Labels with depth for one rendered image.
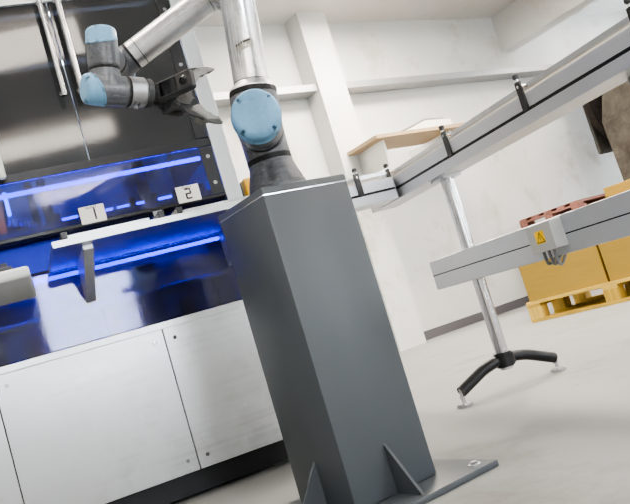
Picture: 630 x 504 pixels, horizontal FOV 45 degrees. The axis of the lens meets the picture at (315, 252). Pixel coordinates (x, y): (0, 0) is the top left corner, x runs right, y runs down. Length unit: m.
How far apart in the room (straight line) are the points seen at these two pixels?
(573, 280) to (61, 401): 3.66
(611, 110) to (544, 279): 3.56
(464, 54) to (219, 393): 6.16
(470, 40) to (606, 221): 6.27
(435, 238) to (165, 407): 4.87
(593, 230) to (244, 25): 1.17
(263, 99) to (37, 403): 1.31
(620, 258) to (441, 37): 3.77
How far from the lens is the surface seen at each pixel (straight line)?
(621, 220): 2.26
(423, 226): 7.10
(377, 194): 3.09
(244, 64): 1.83
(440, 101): 7.77
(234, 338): 2.68
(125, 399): 2.61
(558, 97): 2.32
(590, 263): 5.27
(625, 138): 8.51
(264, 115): 1.77
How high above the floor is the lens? 0.46
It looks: 5 degrees up
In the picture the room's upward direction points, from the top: 17 degrees counter-clockwise
